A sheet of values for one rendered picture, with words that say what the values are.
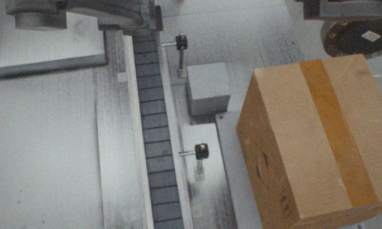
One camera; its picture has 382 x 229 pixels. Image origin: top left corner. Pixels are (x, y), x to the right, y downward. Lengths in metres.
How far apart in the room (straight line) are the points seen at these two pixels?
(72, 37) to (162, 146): 0.42
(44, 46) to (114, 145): 0.36
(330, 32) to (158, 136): 0.46
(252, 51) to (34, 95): 0.64
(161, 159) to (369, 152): 0.46
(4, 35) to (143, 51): 0.41
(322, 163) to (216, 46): 0.57
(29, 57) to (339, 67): 0.80
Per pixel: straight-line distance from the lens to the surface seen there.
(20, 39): 1.20
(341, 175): 0.73
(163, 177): 0.92
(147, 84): 1.03
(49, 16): 0.49
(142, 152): 0.91
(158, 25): 0.99
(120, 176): 0.99
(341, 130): 0.77
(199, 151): 0.85
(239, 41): 1.19
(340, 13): 0.48
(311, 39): 2.36
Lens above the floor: 1.76
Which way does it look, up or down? 63 degrees down
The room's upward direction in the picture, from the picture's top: 2 degrees clockwise
